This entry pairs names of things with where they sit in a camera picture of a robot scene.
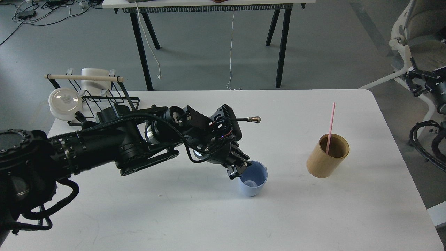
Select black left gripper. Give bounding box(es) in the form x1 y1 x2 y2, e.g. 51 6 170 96
181 104 251 180

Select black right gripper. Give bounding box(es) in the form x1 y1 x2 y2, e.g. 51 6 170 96
403 68 446 115

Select light blue cup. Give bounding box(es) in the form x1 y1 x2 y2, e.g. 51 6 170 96
238 161 269 197

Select pink chopstick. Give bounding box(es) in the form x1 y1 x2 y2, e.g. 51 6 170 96
325 102 336 155

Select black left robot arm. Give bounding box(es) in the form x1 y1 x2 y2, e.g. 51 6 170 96
0 104 252 238

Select white plastic cup on rack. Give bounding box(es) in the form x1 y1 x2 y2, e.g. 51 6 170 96
78 68 112 96

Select white office chair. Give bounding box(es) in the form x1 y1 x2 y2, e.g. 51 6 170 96
363 0 446 121

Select bamboo cylinder holder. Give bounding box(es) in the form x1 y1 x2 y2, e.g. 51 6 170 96
306 134 350 178

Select white background table black legs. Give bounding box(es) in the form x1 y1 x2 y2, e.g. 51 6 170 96
102 0 316 91

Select white hanging cable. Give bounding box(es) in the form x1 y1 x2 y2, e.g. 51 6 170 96
226 10 243 91
134 2 163 79

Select white hanging cable left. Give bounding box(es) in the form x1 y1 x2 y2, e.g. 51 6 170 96
134 2 163 79

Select black wire dish rack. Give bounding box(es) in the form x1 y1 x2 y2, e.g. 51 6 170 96
48 79 140 126

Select wooden rack handle rod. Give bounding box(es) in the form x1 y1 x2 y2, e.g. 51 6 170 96
44 74 125 82

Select black floor cables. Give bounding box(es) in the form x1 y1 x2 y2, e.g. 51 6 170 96
0 0 103 46

